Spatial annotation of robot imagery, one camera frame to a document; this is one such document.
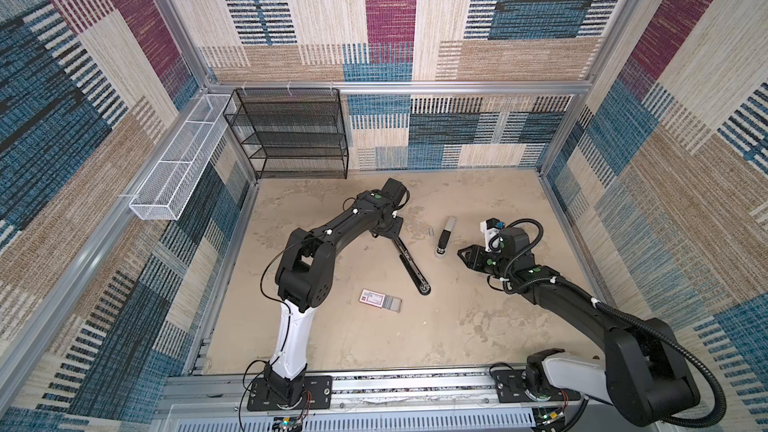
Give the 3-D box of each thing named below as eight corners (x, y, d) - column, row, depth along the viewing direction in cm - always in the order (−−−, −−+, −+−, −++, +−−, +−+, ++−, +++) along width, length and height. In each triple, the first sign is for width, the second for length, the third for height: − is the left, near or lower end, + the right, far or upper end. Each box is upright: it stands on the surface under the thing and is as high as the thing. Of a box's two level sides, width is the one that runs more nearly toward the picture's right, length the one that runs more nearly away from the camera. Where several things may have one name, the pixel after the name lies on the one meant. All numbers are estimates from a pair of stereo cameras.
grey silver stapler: (434, 255, 99) (436, 246, 94) (447, 219, 108) (450, 209, 104) (443, 259, 98) (446, 249, 94) (456, 222, 107) (459, 212, 103)
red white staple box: (359, 302, 90) (358, 299, 88) (363, 291, 92) (362, 288, 91) (382, 308, 89) (382, 305, 87) (385, 297, 91) (385, 294, 89)
